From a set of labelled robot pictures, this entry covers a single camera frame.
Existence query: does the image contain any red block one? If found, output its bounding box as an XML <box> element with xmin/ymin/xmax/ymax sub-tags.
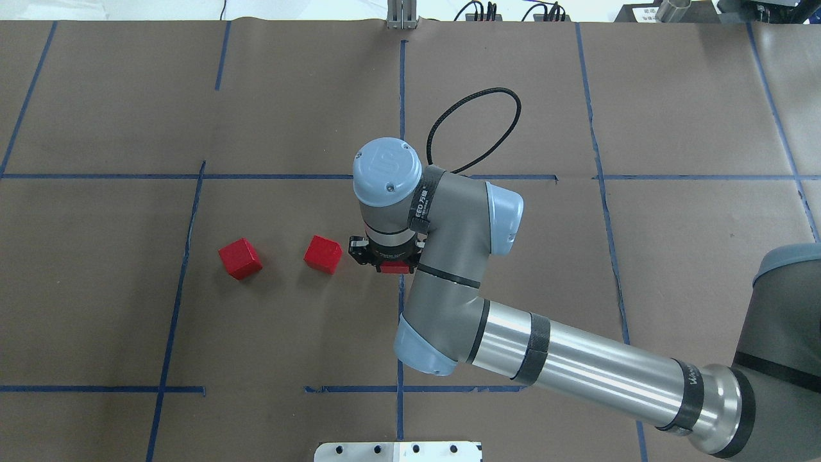
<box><xmin>303</xmin><ymin>235</ymin><xmax>343</xmax><ymax>275</ymax></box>
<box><xmin>217</xmin><ymin>237</ymin><xmax>263</xmax><ymax>280</ymax></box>

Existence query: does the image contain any steel cup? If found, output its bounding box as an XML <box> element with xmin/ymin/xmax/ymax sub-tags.
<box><xmin>655</xmin><ymin>0</ymin><xmax>692</xmax><ymax>23</ymax></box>

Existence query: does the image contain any white pedestal column base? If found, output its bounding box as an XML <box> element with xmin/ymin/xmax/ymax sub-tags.
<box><xmin>314</xmin><ymin>441</ymin><xmax>484</xmax><ymax>461</ymax></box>

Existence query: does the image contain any aluminium frame post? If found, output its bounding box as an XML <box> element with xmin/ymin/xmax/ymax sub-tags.
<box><xmin>386</xmin><ymin>0</ymin><xmax>418</xmax><ymax>30</ymax></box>

